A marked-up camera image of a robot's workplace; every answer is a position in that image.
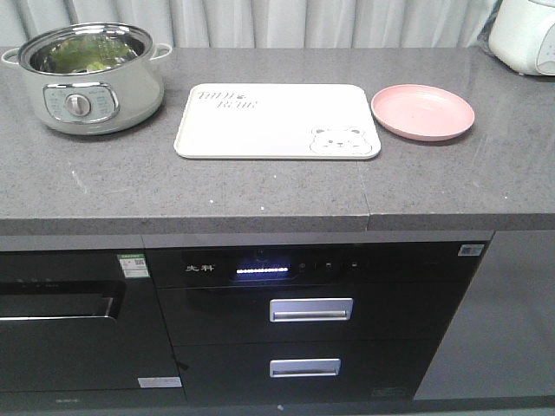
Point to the lower silver drawer handle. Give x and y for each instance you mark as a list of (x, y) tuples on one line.
[(296, 368)]

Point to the grey white curtain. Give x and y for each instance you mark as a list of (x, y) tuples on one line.
[(266, 24)]

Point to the silver drawer handle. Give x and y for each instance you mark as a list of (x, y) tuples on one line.
[(311, 309), (296, 368)]

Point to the black disinfection cabinet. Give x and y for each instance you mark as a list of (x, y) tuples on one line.
[(295, 323)]

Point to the pink round plate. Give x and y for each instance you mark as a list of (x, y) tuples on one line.
[(421, 112)]

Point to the green lettuce leaf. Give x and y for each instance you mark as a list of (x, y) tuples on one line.
[(88, 53)]

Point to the pale green electric cooking pot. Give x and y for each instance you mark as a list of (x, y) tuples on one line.
[(93, 103)]

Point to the grey cabinet door panel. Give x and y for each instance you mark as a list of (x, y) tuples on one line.
[(500, 343)]

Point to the upper silver drawer handle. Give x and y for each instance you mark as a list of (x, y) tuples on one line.
[(311, 309)]

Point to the white rice cooker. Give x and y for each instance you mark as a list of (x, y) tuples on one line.
[(522, 36)]

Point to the cream bear print tray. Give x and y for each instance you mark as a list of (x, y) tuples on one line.
[(277, 121)]

